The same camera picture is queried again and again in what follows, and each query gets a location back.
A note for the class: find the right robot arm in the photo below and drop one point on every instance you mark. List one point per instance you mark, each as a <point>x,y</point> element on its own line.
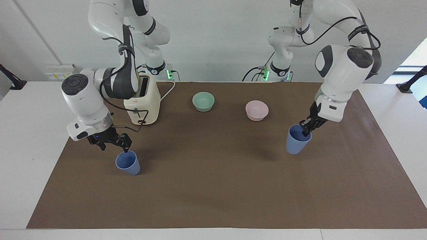
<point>85,100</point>

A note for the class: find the blue cup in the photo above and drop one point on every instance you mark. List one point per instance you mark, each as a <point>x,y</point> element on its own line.
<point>295,145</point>
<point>130,166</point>

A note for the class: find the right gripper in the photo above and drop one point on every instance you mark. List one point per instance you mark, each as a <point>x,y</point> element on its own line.
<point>105,136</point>

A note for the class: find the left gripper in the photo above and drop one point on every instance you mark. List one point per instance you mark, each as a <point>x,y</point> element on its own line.
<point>314,115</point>

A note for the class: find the black stand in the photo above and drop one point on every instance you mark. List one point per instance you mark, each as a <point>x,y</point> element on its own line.
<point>408,85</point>
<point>15,83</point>

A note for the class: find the pink bowl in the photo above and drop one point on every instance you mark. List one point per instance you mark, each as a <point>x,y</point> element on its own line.
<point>257,113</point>

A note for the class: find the cream toaster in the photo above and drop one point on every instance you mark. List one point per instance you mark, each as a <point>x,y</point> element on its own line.
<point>146,100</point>

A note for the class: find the green bowl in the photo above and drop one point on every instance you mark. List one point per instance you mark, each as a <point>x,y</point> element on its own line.
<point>203,103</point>

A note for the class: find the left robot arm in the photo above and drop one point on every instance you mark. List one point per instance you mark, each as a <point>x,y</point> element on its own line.
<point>343,73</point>

